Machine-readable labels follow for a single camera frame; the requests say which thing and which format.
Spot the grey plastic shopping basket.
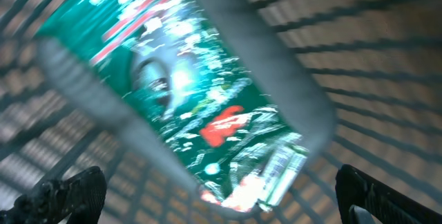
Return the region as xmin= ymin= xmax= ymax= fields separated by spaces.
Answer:
xmin=1 ymin=0 xmax=441 ymax=223

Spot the green 3M gloves packet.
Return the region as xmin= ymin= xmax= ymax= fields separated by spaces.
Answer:
xmin=37 ymin=0 xmax=309 ymax=212

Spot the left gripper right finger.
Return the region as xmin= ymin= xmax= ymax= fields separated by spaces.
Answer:
xmin=335 ymin=164 xmax=441 ymax=224

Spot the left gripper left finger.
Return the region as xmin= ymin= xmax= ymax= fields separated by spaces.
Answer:
xmin=1 ymin=166 xmax=107 ymax=224

